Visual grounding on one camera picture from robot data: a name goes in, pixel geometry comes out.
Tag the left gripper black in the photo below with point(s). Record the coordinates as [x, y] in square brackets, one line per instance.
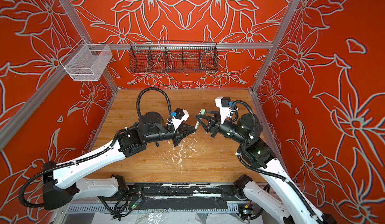
[178, 135]

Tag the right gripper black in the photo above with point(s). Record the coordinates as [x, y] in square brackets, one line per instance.
[215, 124]

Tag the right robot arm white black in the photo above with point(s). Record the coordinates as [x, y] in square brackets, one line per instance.
[290, 206]

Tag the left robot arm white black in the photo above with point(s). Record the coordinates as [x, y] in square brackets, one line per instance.
[64, 182]

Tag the white mesh basket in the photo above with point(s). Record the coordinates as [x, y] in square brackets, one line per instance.
[87, 62]

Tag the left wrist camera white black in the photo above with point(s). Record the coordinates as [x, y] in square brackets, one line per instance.
[176, 118]

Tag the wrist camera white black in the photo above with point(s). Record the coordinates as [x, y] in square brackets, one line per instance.
[224, 105]
[176, 118]

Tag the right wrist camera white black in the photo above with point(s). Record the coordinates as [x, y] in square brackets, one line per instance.
[224, 105]

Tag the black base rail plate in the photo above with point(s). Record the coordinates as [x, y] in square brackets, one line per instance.
[179, 196]

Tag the black wire basket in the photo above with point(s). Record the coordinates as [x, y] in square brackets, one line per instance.
[173, 60]

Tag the aluminium frame bar back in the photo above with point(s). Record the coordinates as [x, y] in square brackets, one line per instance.
[219, 46]

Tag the white slotted cable duct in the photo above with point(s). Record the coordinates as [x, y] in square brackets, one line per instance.
[100, 208]

